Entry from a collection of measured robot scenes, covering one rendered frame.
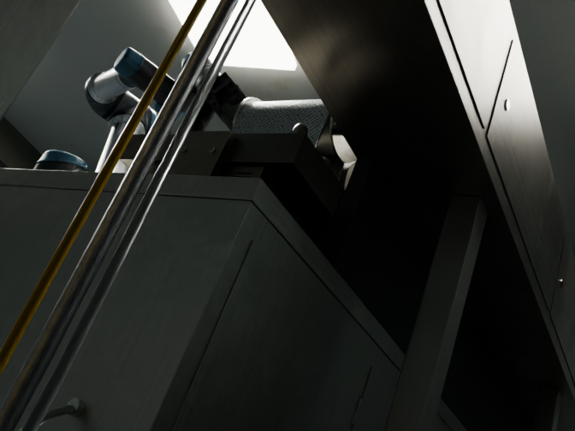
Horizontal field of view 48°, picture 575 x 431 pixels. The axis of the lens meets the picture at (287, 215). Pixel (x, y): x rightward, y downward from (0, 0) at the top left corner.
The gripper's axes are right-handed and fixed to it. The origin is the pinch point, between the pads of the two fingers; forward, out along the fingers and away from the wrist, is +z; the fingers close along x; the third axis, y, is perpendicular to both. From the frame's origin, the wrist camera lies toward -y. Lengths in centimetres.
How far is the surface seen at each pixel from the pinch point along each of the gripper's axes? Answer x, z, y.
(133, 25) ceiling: 88, -257, -15
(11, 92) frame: -77, 82, -7
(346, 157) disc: 4.1, 25.3, 16.1
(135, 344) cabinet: -31, 64, -26
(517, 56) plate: -1, 37, 53
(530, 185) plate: 25, 44, 44
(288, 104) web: -5.0, 10.5, 13.4
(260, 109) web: -5.2, 5.9, 8.0
